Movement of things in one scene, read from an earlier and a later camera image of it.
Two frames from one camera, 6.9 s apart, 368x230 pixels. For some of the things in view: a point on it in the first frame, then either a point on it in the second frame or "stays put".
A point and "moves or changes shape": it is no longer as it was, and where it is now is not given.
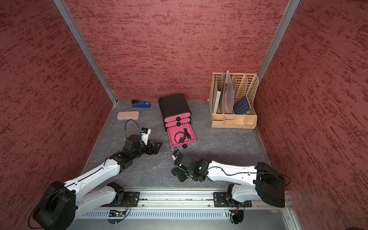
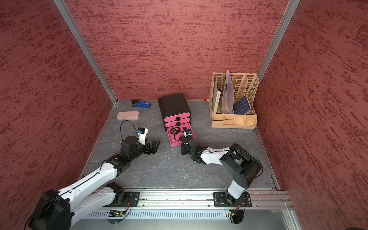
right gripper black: x=181 y=177 -> x=183 y=146
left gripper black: x=155 y=149 stays put
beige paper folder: x=217 y=85 stays put
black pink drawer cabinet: x=177 y=119 stays put
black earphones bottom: x=174 y=171 -> x=174 y=130
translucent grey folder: x=228 y=96 stays put
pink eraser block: x=125 y=115 stays put
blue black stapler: x=144 y=104 stays put
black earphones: x=181 y=139 moves or changes shape
